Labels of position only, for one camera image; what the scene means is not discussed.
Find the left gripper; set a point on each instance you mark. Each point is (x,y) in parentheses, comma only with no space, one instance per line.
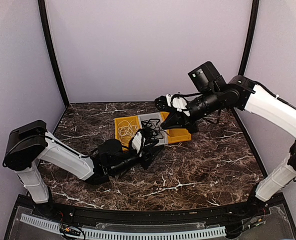
(149,154)

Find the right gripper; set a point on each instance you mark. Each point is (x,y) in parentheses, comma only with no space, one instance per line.
(178,120)

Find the yellow bin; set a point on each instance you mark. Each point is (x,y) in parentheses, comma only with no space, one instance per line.
(177,135)
(125,129)

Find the white bin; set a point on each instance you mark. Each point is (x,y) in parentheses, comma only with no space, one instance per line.
(151,124)

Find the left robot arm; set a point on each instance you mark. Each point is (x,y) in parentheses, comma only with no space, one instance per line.
(34,142)

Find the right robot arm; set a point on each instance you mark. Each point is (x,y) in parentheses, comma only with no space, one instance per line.
(213,95)

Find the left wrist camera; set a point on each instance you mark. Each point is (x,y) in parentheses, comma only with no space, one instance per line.
(137,142)

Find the black front rail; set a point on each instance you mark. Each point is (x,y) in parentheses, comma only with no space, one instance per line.
(90,216)

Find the white slotted cable duct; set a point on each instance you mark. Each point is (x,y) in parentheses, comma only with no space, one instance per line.
(88,233)

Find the left black frame post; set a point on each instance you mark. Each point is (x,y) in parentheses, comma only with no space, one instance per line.
(51,51)

